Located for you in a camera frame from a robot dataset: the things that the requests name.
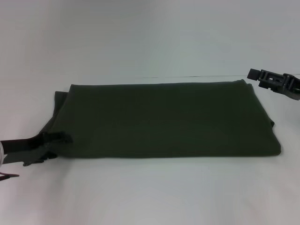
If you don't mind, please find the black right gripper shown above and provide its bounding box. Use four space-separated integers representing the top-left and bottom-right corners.
247 68 300 102

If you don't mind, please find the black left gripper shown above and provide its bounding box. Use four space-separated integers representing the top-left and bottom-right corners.
0 132 74 167

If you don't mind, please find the dark green shirt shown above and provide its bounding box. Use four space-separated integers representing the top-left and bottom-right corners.
38 79 282 160

